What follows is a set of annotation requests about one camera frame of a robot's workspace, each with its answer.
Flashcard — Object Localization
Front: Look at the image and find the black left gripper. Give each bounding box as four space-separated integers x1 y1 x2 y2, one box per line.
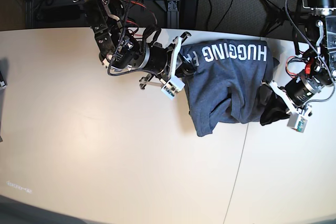
260 76 323 126

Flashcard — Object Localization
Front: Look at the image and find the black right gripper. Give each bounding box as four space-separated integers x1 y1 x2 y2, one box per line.
139 44 196 78

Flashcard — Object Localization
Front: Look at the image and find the blue grey T-shirt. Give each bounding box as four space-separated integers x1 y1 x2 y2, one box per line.
180 39 278 137

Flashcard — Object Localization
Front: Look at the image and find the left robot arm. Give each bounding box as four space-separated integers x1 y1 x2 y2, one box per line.
180 0 335 136

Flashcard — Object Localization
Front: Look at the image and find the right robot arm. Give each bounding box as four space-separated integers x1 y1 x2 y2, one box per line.
73 0 189 82

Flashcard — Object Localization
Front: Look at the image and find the aluminium table leg profile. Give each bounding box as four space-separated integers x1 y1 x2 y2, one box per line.
153 0 180 29

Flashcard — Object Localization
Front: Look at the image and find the black power adapter brick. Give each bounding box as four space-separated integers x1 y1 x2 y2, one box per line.
180 0 198 29

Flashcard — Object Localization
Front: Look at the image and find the black tripod stand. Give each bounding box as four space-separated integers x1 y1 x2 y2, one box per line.
240 0 300 37

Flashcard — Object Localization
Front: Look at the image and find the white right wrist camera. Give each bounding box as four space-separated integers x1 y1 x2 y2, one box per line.
160 76 185 100

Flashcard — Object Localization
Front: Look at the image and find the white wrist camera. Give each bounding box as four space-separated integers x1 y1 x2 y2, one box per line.
160 76 185 100
287 112 308 133

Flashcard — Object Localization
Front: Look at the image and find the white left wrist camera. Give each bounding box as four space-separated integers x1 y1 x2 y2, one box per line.
287 112 308 133

